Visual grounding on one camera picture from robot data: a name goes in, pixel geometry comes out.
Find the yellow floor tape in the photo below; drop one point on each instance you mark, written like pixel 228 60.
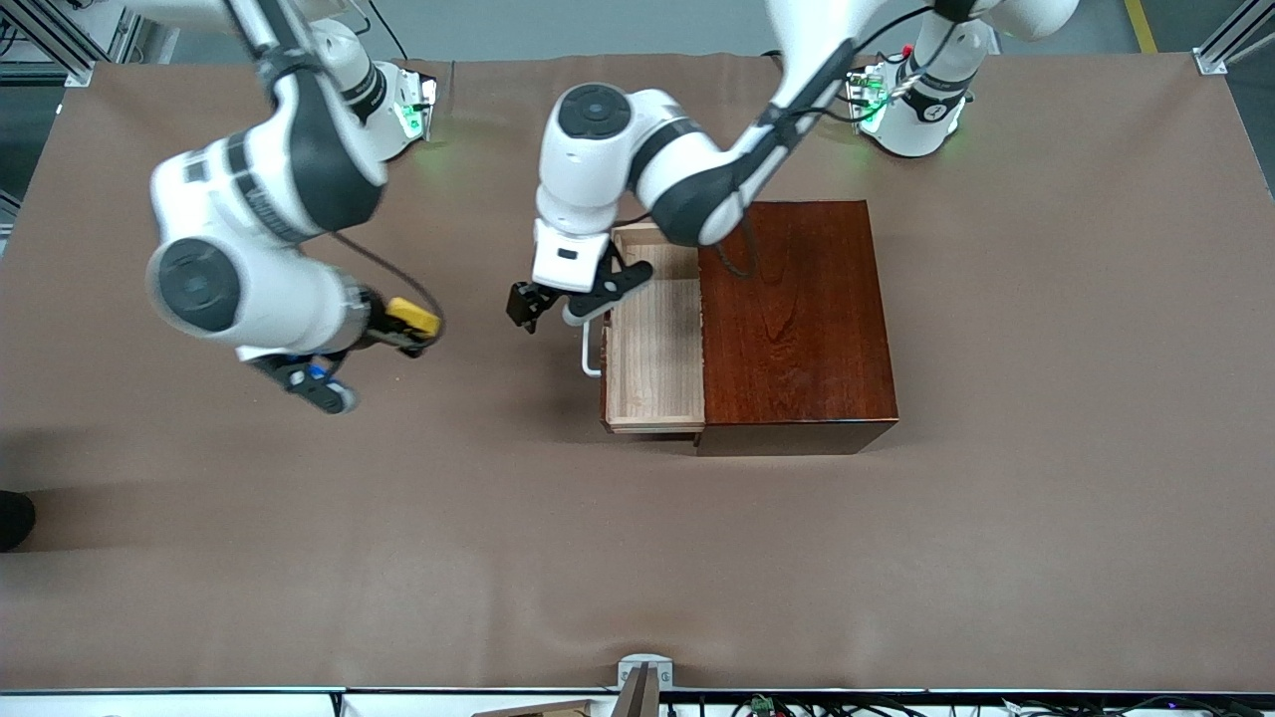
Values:
pixel 1141 25

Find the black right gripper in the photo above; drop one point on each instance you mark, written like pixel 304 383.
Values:
pixel 380 330

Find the brown table cloth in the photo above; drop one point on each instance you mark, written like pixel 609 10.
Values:
pixel 299 498

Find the dark brown wooden cabinet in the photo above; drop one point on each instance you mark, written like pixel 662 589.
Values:
pixel 807 339

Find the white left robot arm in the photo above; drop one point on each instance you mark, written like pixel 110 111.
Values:
pixel 598 169

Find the grey metal bracket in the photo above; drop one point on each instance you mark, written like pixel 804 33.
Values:
pixel 644 687

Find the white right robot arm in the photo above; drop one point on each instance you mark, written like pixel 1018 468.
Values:
pixel 249 289

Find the yellow block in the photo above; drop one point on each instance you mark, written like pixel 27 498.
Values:
pixel 413 315

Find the green terminal connector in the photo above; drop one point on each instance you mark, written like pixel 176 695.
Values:
pixel 763 705

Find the brown cardboard piece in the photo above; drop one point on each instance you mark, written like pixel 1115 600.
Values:
pixel 548 710

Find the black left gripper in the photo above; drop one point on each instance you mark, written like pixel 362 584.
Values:
pixel 522 300

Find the black shoe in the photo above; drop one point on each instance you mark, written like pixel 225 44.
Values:
pixel 12 520

